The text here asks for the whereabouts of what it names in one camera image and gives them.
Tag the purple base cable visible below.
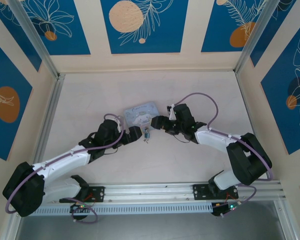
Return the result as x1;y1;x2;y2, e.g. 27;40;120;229
213;184;258;209
71;196;99;224

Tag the grey metal plate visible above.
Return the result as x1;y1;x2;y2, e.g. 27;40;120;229
14;199;285;240

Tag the small circuit board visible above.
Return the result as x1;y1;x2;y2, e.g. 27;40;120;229
69;203;91;215
211;201;241;219

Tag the aluminium side rail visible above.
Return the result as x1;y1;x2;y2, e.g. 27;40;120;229
31;73;66;166

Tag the aluminium frame post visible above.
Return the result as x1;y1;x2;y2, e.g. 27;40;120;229
8;0;60;79
234;0;274;75

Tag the grey slotted cable duct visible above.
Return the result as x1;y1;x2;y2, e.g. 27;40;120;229
29;201;214;216

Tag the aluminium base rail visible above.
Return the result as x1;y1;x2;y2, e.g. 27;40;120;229
88;181;284;201

